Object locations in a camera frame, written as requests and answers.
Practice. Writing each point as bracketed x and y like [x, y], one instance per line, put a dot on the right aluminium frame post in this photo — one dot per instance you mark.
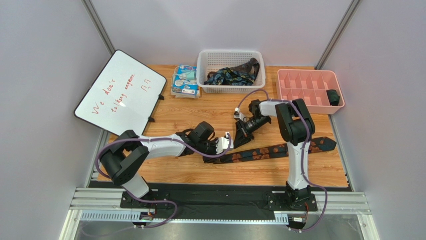
[338, 33]

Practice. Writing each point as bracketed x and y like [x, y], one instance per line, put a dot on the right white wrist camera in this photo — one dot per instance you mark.
[238, 115]

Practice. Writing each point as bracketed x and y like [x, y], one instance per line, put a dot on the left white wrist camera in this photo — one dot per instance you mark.
[224, 144]

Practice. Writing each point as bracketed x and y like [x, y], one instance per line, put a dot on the white whiteboard black frame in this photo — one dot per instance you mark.
[123, 96]

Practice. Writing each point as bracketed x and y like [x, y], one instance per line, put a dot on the white plastic basket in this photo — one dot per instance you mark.
[214, 60]

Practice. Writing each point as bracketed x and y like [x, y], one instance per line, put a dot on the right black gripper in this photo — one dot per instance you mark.
[242, 129]

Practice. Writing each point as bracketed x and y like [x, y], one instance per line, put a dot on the blue white packet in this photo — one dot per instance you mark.
[184, 82]

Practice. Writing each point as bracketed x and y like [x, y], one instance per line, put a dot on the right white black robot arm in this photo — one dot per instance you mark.
[296, 127]

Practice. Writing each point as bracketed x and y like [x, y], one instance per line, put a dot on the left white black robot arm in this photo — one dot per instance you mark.
[123, 158]

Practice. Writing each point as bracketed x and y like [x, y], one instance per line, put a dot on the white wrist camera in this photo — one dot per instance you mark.
[238, 115]
[224, 144]

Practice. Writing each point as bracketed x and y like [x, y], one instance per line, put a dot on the pink divided organizer tray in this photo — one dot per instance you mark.
[311, 86]

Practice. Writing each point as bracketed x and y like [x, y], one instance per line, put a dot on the left aluminium frame post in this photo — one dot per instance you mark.
[93, 14]

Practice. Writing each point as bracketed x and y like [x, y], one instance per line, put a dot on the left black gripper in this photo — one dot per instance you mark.
[212, 147]

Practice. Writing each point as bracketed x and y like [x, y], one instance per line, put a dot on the dark floral ties pile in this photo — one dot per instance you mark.
[244, 75]

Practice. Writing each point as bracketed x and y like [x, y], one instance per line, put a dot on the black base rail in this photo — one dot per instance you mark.
[219, 202]

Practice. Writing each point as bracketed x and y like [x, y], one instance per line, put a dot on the aluminium frame post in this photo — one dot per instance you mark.
[93, 14]
[338, 33]

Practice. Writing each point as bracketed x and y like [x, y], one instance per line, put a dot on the black orange floral tie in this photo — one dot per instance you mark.
[317, 145]

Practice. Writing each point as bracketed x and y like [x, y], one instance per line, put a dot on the rolled black tie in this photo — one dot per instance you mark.
[333, 97]

